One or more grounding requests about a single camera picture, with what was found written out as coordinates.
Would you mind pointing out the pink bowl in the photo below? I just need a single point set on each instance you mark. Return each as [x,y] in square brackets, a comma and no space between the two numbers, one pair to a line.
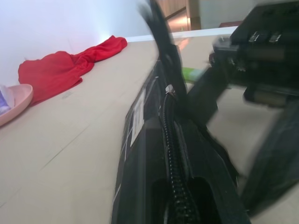
[17,102]

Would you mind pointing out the green highlighter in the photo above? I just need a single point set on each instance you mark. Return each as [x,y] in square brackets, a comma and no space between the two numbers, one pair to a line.
[192,74]

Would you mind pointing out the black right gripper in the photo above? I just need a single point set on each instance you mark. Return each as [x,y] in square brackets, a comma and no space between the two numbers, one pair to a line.
[261,53]

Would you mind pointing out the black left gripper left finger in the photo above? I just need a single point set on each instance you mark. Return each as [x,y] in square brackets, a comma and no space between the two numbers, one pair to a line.
[142,177]

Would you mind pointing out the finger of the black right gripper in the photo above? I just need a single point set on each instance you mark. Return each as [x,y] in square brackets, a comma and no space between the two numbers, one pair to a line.
[273,158]

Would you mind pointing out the brown wooden door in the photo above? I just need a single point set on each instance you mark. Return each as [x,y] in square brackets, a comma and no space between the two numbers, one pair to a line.
[180,14]

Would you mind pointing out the red cloth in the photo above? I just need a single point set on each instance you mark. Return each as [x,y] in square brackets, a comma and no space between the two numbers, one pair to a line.
[63,70]

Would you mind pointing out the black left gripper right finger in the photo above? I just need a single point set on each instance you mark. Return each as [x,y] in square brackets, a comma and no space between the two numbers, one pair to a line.
[205,200]

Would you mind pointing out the purple and white wrapper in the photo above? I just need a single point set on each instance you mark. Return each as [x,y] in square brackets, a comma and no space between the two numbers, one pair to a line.
[5,100]

